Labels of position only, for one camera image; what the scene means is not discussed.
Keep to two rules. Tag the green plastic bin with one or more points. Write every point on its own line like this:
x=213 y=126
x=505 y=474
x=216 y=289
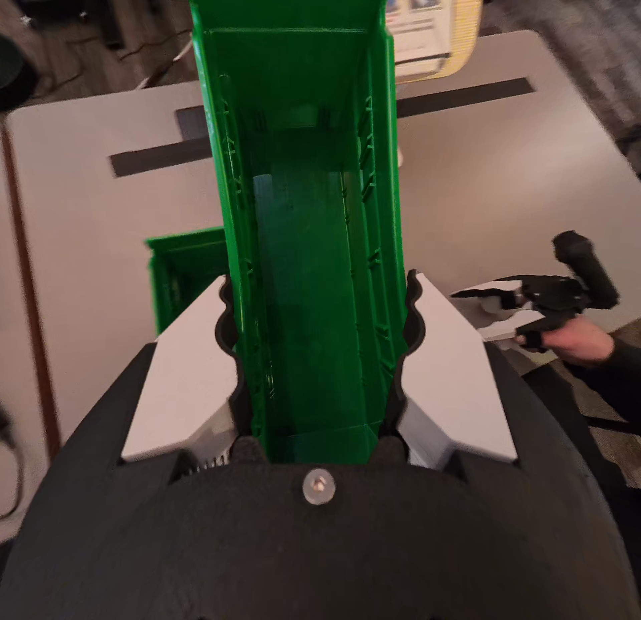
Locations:
x=310 y=304
x=185 y=269

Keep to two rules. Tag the printed instruction sheet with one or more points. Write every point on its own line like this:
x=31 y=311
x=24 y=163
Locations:
x=425 y=34

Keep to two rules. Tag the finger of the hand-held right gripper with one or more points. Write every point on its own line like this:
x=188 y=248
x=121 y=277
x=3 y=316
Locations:
x=488 y=288
x=501 y=332

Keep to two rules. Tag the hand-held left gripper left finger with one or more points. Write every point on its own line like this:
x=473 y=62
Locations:
x=185 y=394

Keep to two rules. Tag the black round object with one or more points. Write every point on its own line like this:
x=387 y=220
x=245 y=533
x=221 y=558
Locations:
x=15 y=74

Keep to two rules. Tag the person's right hand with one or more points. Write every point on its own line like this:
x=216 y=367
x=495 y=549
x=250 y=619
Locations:
x=581 y=342

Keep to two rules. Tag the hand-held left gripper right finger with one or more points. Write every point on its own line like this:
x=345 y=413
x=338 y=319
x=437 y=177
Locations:
x=455 y=394

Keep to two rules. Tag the person's right forearm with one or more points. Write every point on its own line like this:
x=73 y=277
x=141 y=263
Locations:
x=626 y=379

